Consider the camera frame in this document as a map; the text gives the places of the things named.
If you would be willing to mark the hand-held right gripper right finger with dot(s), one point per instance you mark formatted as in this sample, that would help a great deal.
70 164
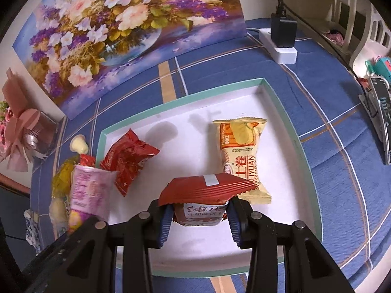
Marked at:
235 226

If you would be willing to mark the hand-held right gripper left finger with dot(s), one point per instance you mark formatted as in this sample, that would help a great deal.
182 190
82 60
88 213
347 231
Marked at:
163 226

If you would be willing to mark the red ridged snack packet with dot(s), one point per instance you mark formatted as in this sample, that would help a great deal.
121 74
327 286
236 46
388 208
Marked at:
201 189

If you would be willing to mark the white tray with teal rim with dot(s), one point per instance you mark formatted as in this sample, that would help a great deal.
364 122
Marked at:
189 146

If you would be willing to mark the yellow snack packet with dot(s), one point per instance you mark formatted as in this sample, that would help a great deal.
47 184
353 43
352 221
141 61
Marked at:
241 158

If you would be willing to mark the red crinkled snack packet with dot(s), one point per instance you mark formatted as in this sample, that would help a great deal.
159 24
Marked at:
128 158

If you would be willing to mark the pink snack cup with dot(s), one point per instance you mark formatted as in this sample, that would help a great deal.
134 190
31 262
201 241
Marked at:
88 192

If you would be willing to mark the purple orange candy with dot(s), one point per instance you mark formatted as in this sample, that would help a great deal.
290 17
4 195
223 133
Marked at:
76 222

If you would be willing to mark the small red candy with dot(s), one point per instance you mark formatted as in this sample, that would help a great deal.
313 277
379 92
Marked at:
87 160

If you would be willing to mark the yellow wrapped candy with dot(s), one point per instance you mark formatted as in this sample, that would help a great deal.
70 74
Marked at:
62 177

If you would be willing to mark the blue plaid tablecloth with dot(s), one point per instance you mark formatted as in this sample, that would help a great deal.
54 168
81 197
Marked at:
336 158

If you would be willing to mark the blue white packet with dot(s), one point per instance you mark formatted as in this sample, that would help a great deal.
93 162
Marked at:
33 232

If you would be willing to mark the white power strip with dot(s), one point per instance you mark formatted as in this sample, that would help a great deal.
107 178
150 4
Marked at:
285 55

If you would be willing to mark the black remote control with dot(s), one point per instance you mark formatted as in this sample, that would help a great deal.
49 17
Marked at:
381 103

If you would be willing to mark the flower painting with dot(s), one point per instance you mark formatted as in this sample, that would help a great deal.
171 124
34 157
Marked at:
122 36

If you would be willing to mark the black charger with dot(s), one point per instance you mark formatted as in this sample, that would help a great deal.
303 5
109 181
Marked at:
284 30

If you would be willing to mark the pink cloth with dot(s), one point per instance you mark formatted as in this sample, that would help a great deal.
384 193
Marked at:
336 36

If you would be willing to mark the teal toy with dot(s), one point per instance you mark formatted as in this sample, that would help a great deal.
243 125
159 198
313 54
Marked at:
381 65

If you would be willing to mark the white chair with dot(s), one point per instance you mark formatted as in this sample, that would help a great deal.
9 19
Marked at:
356 36

